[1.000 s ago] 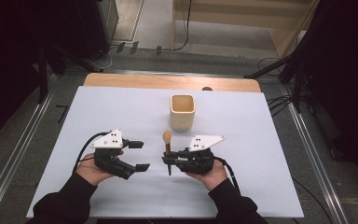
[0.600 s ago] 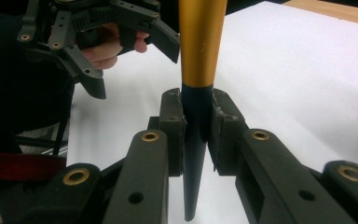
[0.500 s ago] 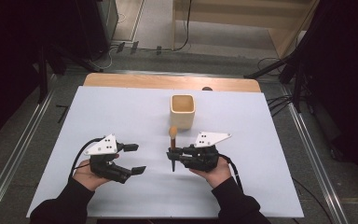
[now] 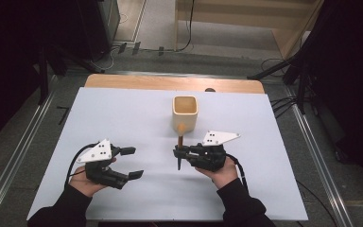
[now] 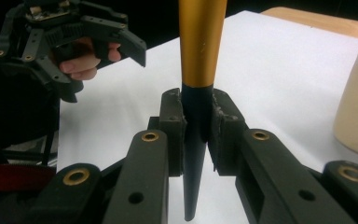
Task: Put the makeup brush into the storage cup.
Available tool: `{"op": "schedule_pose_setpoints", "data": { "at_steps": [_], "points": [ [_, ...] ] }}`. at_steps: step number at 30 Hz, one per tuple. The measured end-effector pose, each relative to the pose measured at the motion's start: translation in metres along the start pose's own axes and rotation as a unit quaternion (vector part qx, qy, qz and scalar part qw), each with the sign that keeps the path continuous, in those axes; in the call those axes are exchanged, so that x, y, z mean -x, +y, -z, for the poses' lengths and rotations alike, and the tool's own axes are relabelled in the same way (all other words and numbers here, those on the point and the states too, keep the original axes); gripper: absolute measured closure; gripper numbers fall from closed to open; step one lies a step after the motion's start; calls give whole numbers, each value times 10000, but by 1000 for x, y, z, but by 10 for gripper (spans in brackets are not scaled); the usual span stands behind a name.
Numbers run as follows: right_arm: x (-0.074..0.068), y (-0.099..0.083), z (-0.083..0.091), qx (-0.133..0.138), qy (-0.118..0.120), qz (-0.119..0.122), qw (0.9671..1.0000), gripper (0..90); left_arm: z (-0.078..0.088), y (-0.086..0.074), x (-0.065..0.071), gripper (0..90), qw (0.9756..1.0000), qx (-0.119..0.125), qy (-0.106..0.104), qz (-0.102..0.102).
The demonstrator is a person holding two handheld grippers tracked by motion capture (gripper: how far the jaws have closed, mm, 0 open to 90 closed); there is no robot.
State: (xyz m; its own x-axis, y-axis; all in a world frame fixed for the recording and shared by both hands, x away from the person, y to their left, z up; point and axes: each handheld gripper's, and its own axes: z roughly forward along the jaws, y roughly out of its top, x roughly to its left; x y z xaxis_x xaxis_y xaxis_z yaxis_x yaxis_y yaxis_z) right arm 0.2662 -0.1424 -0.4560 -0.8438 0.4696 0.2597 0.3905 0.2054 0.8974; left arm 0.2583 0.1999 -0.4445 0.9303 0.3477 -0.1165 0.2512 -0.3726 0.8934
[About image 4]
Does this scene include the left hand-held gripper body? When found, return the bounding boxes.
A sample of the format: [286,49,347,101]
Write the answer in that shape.
[76,138,130,190]

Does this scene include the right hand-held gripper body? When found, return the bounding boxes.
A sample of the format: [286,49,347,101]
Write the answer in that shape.
[184,130,241,173]

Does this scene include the makeup brush with black handle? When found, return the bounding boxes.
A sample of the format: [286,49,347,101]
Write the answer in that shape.
[176,122,187,171]

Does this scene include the cream square cup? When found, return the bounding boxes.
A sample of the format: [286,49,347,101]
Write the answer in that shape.
[172,95,199,133]

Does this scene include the person's right hand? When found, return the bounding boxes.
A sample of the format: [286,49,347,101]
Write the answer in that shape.
[195,156,239,190]

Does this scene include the person's left hand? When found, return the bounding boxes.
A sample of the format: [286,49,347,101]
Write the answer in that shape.
[68,156,118,199]

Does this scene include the white table mat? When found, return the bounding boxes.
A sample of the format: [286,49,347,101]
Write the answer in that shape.
[26,87,309,221]

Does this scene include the wooden table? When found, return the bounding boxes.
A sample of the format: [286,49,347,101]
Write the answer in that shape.
[84,74,266,95]

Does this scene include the black metal stand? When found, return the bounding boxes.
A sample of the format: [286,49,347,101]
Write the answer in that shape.
[37,42,106,106]
[247,53,311,115]

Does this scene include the row of dark plugs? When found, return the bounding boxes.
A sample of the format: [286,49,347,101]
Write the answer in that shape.
[117,42,165,57]

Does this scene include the dark cabinet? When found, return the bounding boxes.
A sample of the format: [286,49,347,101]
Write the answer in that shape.
[75,0,121,61]

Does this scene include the black curtain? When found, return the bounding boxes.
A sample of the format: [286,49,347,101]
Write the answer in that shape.
[0,0,86,151]
[302,0,363,183]

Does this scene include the light wooden shelf unit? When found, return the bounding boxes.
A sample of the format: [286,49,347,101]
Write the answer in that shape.
[174,0,325,60]

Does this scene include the left hand-held gripper black cable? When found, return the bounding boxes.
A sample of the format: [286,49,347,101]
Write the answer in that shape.
[63,143,99,190]

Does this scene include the hand-held gripper black cable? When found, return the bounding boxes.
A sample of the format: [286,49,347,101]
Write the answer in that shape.
[63,143,99,190]
[226,153,251,194]

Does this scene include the right hand-held gripper black cable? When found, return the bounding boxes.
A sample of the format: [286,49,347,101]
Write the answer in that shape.
[226,153,251,194]

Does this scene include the small black floor bracket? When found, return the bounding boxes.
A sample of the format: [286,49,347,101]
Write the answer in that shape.
[56,105,72,126]

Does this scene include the metal floor rail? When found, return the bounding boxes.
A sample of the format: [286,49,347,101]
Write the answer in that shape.
[284,86,355,227]
[0,75,59,227]

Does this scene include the bundle of black floor cables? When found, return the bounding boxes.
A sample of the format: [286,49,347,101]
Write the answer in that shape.
[269,95,298,119]

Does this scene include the hanging black cable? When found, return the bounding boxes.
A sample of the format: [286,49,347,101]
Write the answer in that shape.
[175,0,197,53]

